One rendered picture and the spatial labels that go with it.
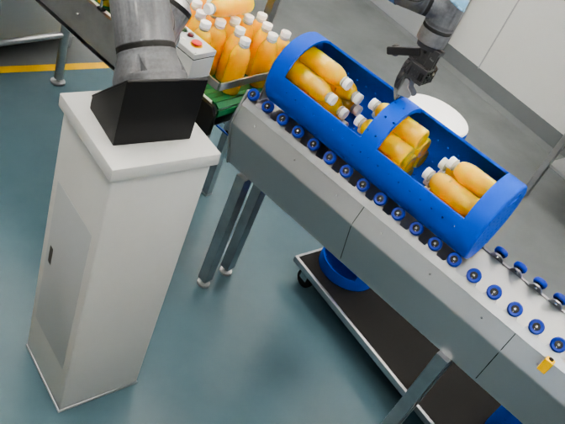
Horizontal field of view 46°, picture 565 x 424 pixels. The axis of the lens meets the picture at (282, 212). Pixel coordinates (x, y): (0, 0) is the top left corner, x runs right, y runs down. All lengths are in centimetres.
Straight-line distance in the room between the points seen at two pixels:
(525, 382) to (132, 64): 143
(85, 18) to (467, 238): 171
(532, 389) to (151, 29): 147
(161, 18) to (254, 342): 155
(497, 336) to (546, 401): 23
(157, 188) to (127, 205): 9
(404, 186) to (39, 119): 215
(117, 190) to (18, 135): 183
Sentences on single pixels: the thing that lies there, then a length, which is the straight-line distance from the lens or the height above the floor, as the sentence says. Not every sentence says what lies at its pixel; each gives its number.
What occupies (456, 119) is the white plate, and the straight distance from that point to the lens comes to 270.
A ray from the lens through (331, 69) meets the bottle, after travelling 224.
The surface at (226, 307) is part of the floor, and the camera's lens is 291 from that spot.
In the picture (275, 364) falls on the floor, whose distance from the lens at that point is 280.
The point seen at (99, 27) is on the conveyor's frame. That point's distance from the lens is 278.
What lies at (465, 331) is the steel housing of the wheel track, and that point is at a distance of 215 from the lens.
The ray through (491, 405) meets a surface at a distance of 301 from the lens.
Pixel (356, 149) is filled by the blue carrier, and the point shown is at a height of 108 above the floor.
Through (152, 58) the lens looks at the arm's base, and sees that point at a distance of 168.
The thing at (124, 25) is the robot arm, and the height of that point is 135.
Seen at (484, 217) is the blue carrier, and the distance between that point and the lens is 197.
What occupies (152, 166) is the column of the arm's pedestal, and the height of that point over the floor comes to 109.
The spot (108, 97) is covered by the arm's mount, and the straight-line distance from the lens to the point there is 171.
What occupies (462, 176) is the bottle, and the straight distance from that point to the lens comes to 206.
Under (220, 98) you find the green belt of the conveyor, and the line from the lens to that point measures 242.
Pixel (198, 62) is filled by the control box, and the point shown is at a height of 107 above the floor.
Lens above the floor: 212
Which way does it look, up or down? 37 degrees down
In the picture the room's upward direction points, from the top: 24 degrees clockwise
